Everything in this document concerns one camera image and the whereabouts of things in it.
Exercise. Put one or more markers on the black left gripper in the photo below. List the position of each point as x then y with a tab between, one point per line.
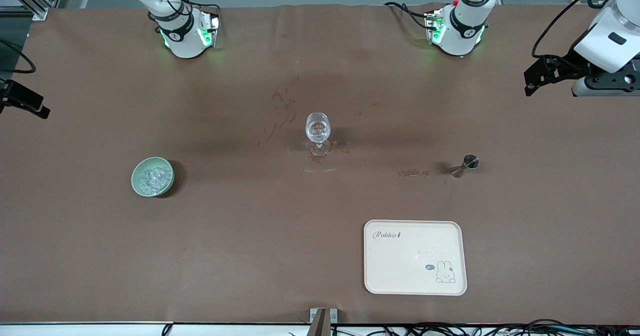
566	67

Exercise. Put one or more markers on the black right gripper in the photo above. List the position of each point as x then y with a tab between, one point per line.
15	95

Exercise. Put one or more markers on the metal double jigger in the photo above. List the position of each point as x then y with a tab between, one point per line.
470	162

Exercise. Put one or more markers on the clear ice cubes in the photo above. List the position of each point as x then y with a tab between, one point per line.
152	178

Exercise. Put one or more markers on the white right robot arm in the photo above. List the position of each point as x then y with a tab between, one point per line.
185	41

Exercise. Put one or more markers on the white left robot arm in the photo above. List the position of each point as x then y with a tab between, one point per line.
462	36

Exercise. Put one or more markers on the clear wine glass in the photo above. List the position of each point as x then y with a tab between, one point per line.
318	131

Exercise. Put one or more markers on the pale green ceramic bowl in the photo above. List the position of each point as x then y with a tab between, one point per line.
170	173

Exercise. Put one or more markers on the cream rabbit print tray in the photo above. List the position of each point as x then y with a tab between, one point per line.
415	266

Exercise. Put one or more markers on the brown table mat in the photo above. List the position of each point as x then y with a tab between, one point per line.
250	251

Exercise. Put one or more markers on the metal bracket with brown post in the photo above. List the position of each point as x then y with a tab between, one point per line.
316	316

